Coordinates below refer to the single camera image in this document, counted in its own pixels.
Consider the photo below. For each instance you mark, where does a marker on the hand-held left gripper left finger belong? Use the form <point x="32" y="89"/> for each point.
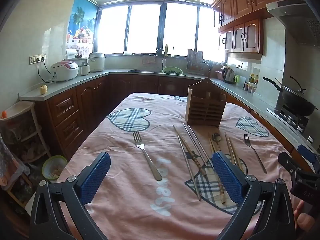
<point x="96" y="177"/>

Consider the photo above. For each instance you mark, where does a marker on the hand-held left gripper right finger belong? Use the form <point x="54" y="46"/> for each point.
<point x="226" y="177"/>

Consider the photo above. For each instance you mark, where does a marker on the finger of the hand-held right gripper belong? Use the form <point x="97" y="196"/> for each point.
<point x="288" y="161"/>
<point x="308" y="153"/>

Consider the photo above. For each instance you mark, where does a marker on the dark brown chopstick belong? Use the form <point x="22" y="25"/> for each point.
<point x="198" y="163"/>

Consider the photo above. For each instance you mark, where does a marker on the wooden utensil holder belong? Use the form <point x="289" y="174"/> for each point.
<point x="203" y="110"/>

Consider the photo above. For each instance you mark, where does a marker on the person's right hand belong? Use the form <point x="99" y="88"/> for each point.
<point x="306" y="221"/>

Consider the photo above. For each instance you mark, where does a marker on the bamboo chopstick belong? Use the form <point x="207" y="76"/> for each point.
<point x="222" y="197"/>

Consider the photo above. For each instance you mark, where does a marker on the pink heart print tablecloth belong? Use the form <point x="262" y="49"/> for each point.
<point x="125" y="192"/>

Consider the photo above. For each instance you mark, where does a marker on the small steel fork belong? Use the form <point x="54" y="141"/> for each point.
<point x="253" y="150"/>

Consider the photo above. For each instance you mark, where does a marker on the gas stove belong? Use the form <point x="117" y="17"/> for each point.
<point x="290" y="118"/>

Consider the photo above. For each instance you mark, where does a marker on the steel spoon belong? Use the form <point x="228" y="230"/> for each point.
<point x="216" y="137"/>

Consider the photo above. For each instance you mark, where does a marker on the green bowl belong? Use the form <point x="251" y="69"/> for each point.
<point x="53" y="167"/>

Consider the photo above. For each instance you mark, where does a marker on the black wok with lid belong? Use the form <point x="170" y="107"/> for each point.
<point x="297" y="102"/>

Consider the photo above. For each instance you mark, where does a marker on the large steel fork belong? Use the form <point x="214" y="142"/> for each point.
<point x="147" y="155"/>

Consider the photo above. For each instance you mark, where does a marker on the white plastic shelf rack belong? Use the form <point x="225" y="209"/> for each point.
<point x="35" y="130"/>

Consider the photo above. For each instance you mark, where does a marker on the wooden lower cabinets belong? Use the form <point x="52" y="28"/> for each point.
<point x="87" y="100"/>

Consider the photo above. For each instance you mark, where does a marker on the wooden cabinets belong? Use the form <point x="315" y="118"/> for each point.
<point x="87" y="100"/>
<point x="247" y="32"/>

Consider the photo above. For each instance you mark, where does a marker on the group of seasoning bottles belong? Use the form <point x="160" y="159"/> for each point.
<point x="251" y="83"/>

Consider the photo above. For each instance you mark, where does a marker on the grey kitchen countertop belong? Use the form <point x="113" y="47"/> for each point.
<point x="65" y="86"/>

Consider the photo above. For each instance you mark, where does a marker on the small green container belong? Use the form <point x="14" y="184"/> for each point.
<point x="237" y="79"/>

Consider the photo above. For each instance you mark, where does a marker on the steel electric kettle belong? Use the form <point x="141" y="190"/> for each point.
<point x="228" y="76"/>

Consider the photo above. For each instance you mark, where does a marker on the pink plastic container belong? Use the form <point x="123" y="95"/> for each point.
<point x="219" y="75"/>

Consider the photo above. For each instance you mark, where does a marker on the small yellow fruit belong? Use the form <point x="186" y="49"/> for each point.
<point x="43" y="89"/>

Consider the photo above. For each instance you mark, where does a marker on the dark knife holder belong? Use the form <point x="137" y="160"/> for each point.
<point x="209" y="70"/>

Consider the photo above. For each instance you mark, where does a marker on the pink and white rice cooker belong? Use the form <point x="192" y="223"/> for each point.
<point x="63" y="71"/>

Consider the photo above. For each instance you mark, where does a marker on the small orange fruit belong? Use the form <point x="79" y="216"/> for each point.
<point x="3" y="114"/>

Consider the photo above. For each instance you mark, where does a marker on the kitchen sink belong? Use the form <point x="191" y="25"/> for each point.
<point x="145" y="70"/>

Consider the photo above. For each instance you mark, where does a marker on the green plastic basin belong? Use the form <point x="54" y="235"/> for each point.
<point x="172" y="70"/>

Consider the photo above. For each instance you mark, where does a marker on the dish rack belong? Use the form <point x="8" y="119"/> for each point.
<point x="196" y="60"/>

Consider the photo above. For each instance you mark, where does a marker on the steel kitchen faucet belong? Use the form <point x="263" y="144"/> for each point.
<point x="163" y="60"/>

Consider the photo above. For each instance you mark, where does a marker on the wooden upper cabinets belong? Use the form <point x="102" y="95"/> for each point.
<point x="247" y="32"/>

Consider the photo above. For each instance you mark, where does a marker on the steel range hood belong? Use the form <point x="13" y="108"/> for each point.
<point x="297" y="17"/>

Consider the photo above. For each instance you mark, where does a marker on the kitchen window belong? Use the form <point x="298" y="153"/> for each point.
<point x="145" y="30"/>

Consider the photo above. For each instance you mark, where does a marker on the wall outlet strip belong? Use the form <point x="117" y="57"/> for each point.
<point x="37" y="59"/>

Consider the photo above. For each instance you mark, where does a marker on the tropical fruit wall poster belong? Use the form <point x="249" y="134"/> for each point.
<point x="82" y="25"/>

